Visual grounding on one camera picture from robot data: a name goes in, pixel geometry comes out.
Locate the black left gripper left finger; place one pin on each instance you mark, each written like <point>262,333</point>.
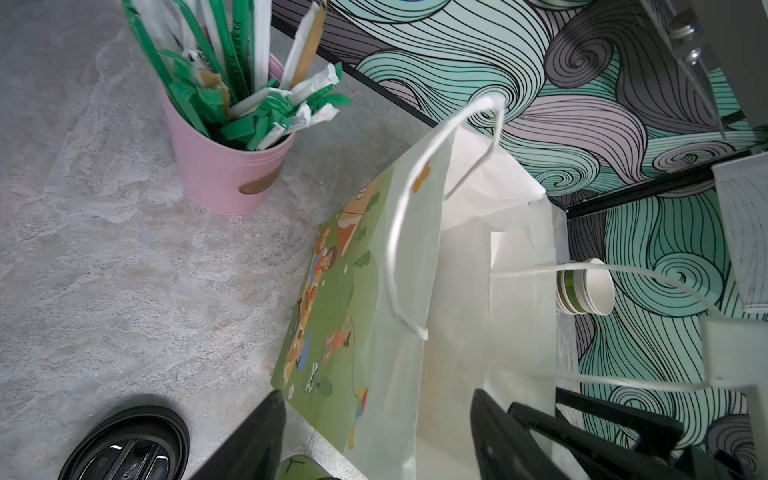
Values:
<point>253,450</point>

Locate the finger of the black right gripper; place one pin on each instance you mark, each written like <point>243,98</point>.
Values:
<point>603,458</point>
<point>658,435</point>

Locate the stack of paper cups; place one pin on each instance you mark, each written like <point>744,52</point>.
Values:
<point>585,291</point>

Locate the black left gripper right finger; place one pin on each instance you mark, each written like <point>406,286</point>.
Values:
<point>504,449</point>

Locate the pink straw holder cup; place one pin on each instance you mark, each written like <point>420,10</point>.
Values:
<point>219,161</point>

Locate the clear acrylic wall holder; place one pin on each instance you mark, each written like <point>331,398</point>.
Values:
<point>741,187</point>

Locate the bundle of wrapped straws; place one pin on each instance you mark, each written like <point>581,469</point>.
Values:
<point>213,61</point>

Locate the white paper takeout bag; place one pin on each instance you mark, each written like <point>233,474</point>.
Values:
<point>436,280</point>

